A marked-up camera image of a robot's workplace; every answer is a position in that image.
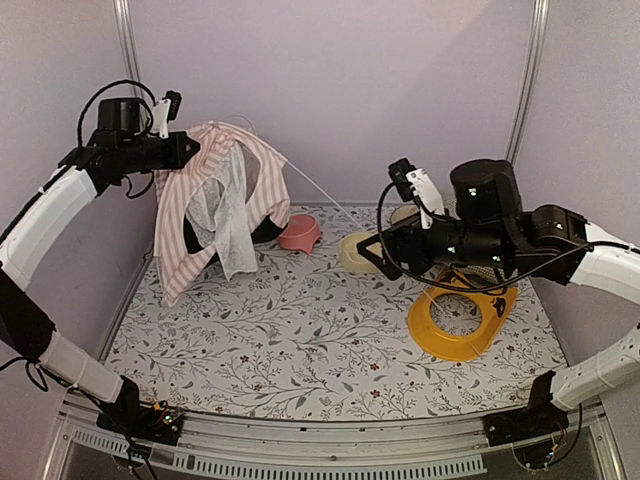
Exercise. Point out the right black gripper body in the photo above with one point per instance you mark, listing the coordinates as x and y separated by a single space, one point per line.
474 247

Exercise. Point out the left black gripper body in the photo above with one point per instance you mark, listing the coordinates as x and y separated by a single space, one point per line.
139 157

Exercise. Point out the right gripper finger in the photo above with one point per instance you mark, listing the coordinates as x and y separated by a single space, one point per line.
393 270
374 249

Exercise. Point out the pink striped pet tent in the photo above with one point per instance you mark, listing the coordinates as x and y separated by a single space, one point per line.
211 207

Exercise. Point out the green checkered cushion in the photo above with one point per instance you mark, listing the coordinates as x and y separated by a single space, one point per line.
450 205

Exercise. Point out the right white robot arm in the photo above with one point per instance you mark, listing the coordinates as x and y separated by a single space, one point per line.
602 270

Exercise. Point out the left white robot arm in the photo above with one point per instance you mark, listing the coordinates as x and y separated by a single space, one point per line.
25 327

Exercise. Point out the cream pet bowl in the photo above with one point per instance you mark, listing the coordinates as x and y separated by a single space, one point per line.
351 261

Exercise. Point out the pink pet bowl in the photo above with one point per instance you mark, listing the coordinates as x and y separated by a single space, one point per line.
301 234

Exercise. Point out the beige bowl behind cushion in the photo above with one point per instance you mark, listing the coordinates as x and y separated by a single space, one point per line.
406 215

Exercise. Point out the yellow bowl stand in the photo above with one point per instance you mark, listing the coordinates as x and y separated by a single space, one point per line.
453 324

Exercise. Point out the floral table mat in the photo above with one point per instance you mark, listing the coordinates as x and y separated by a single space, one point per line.
302 339

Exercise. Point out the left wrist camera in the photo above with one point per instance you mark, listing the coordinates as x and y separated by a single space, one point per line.
165 111

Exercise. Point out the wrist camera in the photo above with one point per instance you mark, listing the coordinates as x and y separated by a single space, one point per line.
413 184
165 111

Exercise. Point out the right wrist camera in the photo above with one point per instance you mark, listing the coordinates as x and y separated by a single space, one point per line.
413 184

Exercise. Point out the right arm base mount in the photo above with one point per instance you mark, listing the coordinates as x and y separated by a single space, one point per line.
538 417

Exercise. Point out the right aluminium frame post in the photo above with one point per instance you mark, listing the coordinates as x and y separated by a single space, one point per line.
534 55

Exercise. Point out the front aluminium rail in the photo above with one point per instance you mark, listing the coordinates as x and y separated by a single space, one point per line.
226 447

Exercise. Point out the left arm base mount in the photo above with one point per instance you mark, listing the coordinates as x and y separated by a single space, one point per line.
157 422

